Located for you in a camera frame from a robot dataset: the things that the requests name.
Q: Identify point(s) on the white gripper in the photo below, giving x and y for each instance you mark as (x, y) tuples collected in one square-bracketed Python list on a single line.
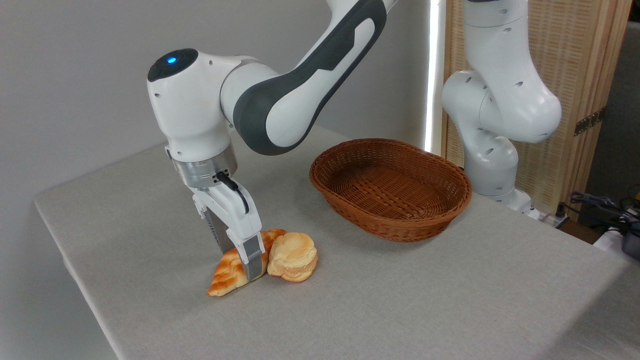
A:
[(235, 215)]

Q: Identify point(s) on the braided golden bread loaf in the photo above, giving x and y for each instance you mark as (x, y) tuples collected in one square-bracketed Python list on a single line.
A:
[(227, 272)]

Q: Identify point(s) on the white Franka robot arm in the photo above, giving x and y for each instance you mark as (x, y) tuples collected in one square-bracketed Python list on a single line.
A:
[(280, 110)]

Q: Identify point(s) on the round pale bread bun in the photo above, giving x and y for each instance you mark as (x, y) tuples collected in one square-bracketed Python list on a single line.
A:
[(295, 255)]

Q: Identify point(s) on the brown wicker oval basket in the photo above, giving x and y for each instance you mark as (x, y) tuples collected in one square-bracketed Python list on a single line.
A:
[(390, 222)]

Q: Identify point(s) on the grey tablecloth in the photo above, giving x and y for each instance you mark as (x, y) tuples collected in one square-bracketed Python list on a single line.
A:
[(400, 300)]

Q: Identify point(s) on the dark metal screen hinge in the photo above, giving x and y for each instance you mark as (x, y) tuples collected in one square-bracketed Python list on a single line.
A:
[(590, 121)]

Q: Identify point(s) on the wooden bamboo folding screen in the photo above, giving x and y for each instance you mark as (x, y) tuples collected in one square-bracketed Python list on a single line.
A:
[(575, 60)]

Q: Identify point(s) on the grey box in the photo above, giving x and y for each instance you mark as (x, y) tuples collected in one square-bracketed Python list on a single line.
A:
[(632, 246)]

